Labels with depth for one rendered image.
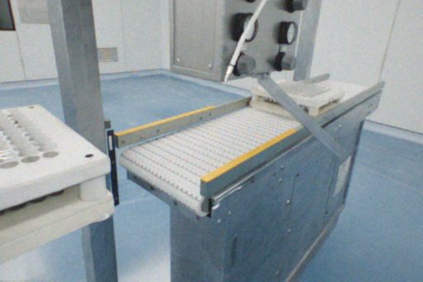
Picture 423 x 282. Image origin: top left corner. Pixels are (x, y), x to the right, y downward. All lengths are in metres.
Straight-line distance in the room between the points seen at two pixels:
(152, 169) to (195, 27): 0.32
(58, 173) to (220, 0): 0.26
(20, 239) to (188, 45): 0.29
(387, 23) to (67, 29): 3.42
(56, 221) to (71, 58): 0.35
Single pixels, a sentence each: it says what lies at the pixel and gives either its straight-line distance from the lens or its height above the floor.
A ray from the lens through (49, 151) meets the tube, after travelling 0.33.
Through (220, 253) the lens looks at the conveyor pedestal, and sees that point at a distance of 0.75.
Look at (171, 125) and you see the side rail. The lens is 0.76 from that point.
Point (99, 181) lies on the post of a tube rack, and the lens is 0.33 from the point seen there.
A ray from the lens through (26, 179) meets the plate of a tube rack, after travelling 0.30.
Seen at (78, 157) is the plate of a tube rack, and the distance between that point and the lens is 0.32.
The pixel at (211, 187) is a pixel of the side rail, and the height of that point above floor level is 0.88.
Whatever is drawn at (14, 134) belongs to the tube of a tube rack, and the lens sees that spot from 0.39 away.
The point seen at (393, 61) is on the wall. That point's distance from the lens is 3.70.
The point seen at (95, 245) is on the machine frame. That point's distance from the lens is 0.80.
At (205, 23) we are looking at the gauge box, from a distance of 0.39.
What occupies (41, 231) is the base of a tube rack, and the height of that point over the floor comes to 0.95.
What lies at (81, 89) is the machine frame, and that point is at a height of 1.01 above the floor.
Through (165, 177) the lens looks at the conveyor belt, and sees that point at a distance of 0.57.
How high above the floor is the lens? 1.15
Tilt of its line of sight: 20 degrees down
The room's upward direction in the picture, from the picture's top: 3 degrees clockwise
